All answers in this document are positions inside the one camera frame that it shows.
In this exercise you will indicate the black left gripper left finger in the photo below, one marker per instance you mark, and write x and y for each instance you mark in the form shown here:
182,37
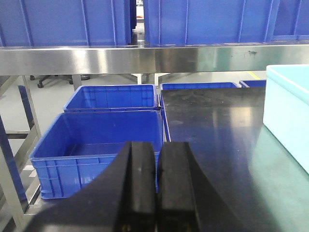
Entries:
119,199

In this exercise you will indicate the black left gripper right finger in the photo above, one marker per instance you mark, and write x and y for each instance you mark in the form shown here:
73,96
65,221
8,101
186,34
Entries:
187,201

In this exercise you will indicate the blue shelf crate middle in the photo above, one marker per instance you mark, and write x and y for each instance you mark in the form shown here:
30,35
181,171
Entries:
187,22

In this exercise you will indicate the blue shelf crate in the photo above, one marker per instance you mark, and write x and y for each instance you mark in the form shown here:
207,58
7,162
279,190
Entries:
292,21
187,22
65,22

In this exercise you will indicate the blue shelf crate left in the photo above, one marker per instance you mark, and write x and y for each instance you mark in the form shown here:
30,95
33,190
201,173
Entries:
65,22

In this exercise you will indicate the blue shelf crate right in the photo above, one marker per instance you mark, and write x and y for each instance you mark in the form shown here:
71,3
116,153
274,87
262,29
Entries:
292,21

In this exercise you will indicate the blue crate near floor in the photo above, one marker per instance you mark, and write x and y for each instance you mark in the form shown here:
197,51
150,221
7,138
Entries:
79,146

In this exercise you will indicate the blue crate floor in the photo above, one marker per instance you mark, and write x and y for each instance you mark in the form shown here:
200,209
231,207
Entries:
79,146
252,83
113,98

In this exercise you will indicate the blue crate far right floor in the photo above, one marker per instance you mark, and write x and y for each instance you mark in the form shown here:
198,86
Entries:
252,83

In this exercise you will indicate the light teal plastic bin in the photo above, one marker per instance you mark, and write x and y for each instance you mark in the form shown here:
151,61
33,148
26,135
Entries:
286,109

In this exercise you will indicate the black office chair base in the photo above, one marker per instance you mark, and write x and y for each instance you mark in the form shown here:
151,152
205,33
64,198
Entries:
51,80

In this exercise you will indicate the steel shelf leg frame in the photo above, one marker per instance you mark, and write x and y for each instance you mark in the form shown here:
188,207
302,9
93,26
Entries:
17,204

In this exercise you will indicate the stainless steel shelf rail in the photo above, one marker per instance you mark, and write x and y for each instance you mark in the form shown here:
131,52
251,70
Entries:
156,59

